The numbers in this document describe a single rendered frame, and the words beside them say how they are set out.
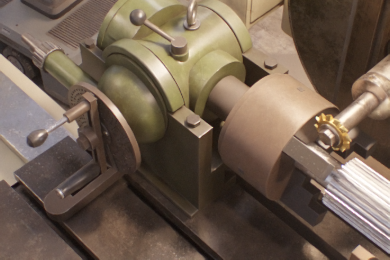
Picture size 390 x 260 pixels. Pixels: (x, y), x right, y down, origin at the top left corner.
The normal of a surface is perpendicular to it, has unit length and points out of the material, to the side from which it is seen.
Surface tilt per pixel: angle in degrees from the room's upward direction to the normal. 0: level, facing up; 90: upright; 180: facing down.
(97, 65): 90
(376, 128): 90
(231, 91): 19
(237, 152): 73
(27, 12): 0
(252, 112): 32
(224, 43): 47
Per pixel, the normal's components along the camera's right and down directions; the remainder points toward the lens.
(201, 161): 0.70, 0.55
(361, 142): -0.06, -0.61
